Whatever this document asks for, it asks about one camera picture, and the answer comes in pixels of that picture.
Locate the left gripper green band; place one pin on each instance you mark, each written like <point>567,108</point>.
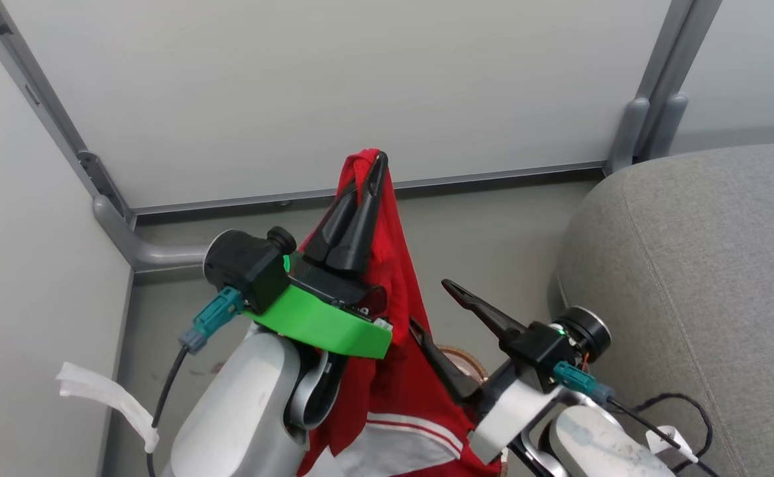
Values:
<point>314,321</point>

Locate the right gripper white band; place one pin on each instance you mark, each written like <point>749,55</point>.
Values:
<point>513,411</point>

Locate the red garment white stripes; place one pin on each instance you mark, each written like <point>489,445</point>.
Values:
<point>393,265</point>

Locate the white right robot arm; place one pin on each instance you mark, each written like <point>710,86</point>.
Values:
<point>592,444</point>

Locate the woven laundry basket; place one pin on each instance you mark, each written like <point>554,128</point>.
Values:
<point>466,363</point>

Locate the curved grey tube foot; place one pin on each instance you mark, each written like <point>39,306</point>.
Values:
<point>135,252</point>

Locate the small white tag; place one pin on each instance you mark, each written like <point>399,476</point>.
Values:
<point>665,438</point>

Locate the grey fabric sofa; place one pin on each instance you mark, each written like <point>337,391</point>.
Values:
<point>705,265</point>

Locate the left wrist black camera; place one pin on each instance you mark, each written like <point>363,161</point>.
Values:
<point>241,265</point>

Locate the wrist black camera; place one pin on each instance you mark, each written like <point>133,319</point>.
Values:
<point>589,331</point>
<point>241,265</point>

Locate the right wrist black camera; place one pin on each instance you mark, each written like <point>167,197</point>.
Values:
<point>589,331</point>

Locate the grey partition base rail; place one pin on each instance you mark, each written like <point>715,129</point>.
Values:
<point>493,177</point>

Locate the grey post foot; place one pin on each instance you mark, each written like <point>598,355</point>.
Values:
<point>668,126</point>
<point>629,132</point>

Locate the long slanted grey partition post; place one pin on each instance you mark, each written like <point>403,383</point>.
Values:
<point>36,86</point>

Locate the wide grey partition post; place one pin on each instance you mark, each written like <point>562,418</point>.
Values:
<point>675,40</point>

